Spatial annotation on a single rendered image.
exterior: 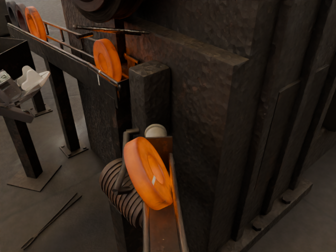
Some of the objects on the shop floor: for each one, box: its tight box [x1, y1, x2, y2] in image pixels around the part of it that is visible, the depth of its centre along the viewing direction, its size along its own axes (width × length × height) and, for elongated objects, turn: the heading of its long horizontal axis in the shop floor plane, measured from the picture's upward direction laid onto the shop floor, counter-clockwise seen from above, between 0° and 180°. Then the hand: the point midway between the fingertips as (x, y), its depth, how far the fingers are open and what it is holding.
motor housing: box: [99, 158, 143, 252], centre depth 99 cm, size 13×22×54 cm, turn 40°
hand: (47, 76), depth 88 cm, fingers closed
